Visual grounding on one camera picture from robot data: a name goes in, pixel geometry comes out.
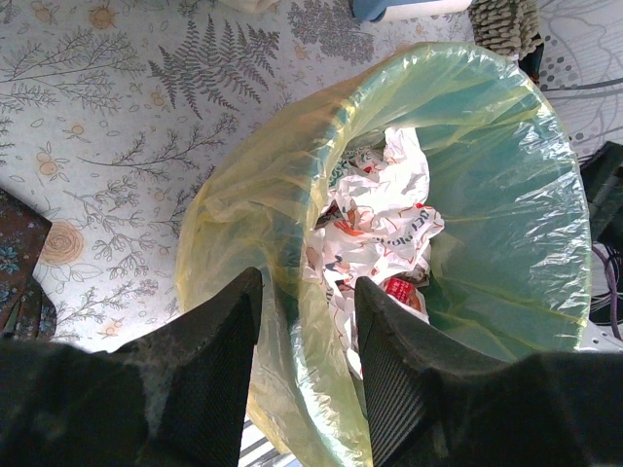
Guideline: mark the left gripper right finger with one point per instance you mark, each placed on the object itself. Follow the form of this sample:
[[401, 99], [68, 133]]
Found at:
[[428, 397]]

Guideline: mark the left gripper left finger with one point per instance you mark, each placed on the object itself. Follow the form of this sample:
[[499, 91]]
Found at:
[[195, 372]]

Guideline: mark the yellow trash bag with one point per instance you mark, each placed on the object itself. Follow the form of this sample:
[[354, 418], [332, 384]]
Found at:
[[444, 157]]

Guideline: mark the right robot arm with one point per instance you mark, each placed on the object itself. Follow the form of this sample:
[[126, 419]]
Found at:
[[602, 181]]

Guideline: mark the crumpled paper trash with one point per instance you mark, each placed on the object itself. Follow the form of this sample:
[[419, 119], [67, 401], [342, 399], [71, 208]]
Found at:
[[376, 224]]

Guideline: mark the brown floral necktie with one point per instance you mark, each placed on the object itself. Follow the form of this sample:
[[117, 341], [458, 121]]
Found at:
[[27, 313]]

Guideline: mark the blue flat mop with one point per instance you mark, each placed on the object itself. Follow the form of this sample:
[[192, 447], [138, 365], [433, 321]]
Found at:
[[391, 10]]

